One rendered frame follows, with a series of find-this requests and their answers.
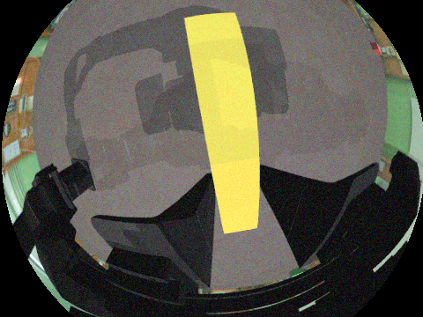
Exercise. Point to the light green rectangular block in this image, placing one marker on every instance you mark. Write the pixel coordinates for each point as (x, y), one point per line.
(295, 272)

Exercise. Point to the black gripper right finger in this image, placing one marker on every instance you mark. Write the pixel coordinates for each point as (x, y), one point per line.
(308, 210)

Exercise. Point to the yellow bar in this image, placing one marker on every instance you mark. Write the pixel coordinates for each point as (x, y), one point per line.
(227, 107)

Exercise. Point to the red cube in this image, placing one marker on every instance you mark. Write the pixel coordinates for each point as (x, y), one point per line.
(376, 48)

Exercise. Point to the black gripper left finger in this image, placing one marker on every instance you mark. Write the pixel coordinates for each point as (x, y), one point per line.
(184, 232)

